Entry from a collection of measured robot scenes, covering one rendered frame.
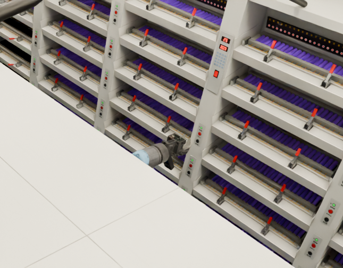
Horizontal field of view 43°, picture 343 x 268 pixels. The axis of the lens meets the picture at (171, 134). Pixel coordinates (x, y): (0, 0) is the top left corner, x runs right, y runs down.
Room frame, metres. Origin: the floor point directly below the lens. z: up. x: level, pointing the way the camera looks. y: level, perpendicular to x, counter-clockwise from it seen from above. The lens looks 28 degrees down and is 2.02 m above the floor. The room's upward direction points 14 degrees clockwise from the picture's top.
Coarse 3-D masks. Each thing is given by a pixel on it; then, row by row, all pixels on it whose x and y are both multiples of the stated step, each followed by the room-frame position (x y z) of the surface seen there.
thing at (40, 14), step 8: (40, 8) 2.68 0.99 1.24; (48, 8) 2.70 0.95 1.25; (40, 16) 2.67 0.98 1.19; (48, 16) 2.70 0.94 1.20; (32, 32) 2.72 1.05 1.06; (40, 32) 2.67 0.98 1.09; (32, 40) 2.71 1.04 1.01; (40, 40) 2.66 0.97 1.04; (48, 40) 2.72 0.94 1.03; (32, 48) 2.71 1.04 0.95; (32, 56) 2.71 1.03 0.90; (32, 64) 2.70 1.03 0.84; (40, 64) 2.68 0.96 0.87; (32, 72) 2.70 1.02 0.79; (40, 72) 2.68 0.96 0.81; (32, 80) 2.70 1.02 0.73
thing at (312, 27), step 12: (312, 0) 2.04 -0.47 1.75; (324, 0) 2.14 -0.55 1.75; (336, 0) 2.25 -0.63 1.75; (276, 12) 2.00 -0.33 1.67; (336, 12) 1.85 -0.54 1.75; (264, 24) 2.02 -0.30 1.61; (300, 24) 1.93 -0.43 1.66; (312, 24) 1.90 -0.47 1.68; (324, 36) 1.86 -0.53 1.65; (336, 36) 1.83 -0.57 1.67; (336, 108) 1.77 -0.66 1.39
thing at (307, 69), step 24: (288, 24) 1.91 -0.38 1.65; (240, 48) 1.87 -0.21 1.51; (264, 48) 1.86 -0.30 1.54; (288, 48) 1.86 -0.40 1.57; (312, 48) 1.85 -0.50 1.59; (336, 48) 1.79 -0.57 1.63; (264, 72) 1.78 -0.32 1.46; (288, 72) 1.71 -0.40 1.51; (312, 72) 1.71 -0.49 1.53; (336, 72) 1.71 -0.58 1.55; (336, 96) 1.58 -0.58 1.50
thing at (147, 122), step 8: (120, 88) 2.32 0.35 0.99; (128, 88) 2.38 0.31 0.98; (112, 96) 2.28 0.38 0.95; (120, 96) 2.30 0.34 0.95; (112, 104) 2.25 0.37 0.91; (120, 104) 2.23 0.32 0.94; (128, 104) 2.24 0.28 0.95; (120, 112) 2.22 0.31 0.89; (128, 112) 2.17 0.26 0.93; (136, 112) 2.17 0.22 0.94; (136, 120) 2.14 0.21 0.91; (144, 120) 2.11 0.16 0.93; (152, 120) 2.11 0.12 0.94; (152, 128) 2.06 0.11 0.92; (160, 128) 2.06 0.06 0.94; (160, 136) 2.03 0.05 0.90
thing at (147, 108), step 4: (124, 92) 2.31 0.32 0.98; (124, 96) 2.29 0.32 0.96; (128, 96) 2.27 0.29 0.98; (136, 100) 2.24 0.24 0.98; (140, 104) 2.21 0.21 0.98; (144, 104) 2.21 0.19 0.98; (144, 108) 2.20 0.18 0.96; (148, 108) 2.18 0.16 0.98; (152, 108) 2.18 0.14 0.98; (152, 112) 2.16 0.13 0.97; (156, 112) 2.15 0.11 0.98; (156, 116) 2.14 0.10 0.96; (160, 116) 2.12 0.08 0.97; (164, 116) 2.12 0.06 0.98; (160, 120) 2.11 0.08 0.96; (164, 120) 2.11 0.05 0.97; (172, 124) 2.07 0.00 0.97; (176, 124) 2.06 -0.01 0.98; (172, 128) 2.05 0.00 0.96; (176, 128) 2.06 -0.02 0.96; (180, 128) 2.04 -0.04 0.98; (184, 128) 2.04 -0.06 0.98; (184, 132) 2.02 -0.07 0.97; (188, 132) 2.01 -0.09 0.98
